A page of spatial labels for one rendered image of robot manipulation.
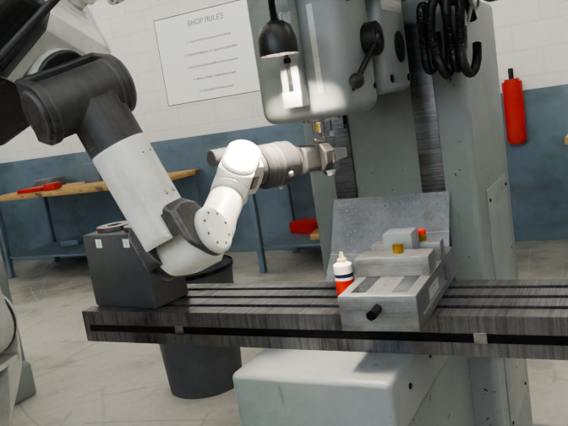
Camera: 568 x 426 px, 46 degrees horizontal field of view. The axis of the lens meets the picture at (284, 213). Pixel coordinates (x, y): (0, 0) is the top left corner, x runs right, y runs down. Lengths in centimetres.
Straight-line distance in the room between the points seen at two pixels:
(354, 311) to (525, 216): 447
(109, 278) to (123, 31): 555
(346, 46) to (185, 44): 541
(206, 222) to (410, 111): 85
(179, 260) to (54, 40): 39
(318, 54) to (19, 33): 55
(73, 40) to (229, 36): 532
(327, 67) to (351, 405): 64
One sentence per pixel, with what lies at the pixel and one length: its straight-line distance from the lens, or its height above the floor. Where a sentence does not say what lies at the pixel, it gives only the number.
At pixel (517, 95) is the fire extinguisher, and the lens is 541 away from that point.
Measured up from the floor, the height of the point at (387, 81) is 136.
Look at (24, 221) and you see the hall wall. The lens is 850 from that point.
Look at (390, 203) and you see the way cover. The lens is 177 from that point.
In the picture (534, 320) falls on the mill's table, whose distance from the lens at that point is 127.
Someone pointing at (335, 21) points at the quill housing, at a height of 149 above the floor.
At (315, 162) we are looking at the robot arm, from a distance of 135.
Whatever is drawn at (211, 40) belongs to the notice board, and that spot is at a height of 207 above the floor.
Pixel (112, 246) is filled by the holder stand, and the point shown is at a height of 107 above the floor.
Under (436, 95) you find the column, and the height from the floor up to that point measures 131.
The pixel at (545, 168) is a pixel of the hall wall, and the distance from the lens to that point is 557.
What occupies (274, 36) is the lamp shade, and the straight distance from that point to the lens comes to 121.
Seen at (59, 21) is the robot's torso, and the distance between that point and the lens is 112.
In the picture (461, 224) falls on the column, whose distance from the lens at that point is 175.
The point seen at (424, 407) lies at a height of 69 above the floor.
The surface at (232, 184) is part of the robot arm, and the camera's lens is 119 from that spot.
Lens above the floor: 134
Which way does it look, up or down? 9 degrees down
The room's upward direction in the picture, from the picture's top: 9 degrees counter-clockwise
